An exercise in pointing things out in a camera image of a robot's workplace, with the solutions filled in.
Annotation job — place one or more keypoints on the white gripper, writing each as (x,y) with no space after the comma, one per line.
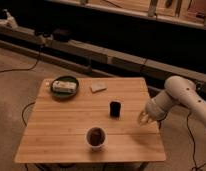
(152,111)

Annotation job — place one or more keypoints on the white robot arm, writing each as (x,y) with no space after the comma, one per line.
(177,90)

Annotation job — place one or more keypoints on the white cup with brown drink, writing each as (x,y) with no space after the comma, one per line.
(95,138)

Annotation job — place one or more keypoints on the white rectangular food block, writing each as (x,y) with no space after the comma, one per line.
(62,86)

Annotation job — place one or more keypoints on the dark device on ledge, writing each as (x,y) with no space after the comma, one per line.
(61,35)

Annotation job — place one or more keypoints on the white object on ledge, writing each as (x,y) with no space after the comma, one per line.
(10,21)

